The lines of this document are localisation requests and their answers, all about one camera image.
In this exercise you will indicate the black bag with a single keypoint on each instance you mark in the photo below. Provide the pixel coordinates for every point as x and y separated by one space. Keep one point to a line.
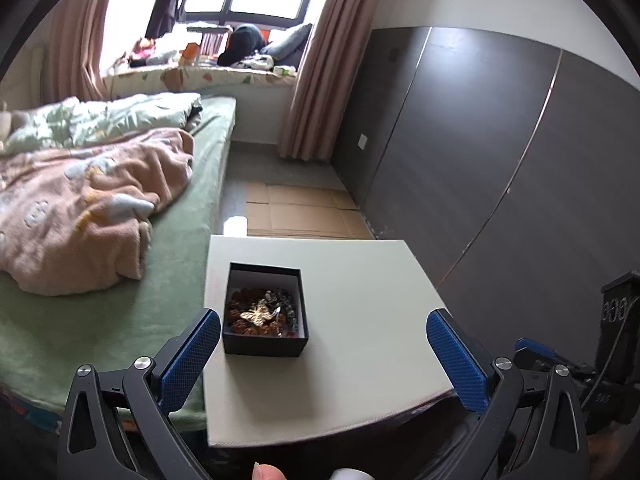
242 45

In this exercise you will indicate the green floral quilt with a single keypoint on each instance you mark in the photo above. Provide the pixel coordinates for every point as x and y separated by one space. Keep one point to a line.
100 120

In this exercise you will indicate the pink fleece blanket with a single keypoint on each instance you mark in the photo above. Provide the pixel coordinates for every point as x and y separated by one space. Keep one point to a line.
100 200

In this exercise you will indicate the flattened cardboard sheet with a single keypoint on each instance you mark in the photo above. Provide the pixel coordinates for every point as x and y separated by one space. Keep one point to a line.
300 210

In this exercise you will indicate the orange packet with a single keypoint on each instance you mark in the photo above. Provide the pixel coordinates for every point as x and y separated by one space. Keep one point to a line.
191 50

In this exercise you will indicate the pink curtain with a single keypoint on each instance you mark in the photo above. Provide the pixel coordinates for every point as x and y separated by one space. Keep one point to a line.
320 85
75 35

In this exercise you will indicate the printed window seat cushion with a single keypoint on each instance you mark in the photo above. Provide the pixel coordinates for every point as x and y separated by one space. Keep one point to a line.
200 77

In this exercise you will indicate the grey cushion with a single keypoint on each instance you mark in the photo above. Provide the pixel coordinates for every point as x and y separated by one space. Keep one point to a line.
287 42

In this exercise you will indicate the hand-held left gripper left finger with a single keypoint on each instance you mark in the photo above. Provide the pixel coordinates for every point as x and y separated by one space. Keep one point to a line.
192 360

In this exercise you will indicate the person's left hand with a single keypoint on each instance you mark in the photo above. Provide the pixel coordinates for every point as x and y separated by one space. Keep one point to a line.
267 473

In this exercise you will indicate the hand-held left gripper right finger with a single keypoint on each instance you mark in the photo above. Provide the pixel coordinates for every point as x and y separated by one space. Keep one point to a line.
457 365

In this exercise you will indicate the black jewelry box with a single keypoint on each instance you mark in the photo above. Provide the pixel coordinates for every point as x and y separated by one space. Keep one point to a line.
265 347

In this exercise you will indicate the bed with green sheet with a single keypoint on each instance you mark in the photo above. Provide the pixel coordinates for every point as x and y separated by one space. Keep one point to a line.
175 260

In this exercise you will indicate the beige plush toy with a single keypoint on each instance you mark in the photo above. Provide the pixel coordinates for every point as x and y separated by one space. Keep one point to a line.
5 122

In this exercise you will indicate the pink plush toy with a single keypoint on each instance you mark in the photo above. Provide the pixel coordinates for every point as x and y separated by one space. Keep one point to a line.
140 52

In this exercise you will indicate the white wall socket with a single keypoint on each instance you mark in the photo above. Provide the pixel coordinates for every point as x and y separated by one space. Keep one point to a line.
362 141

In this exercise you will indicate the gold butterfly brooch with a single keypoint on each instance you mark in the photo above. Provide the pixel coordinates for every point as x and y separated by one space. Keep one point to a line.
257 315

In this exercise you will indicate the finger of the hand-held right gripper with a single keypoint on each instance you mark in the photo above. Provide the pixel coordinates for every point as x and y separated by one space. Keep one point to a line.
527 345

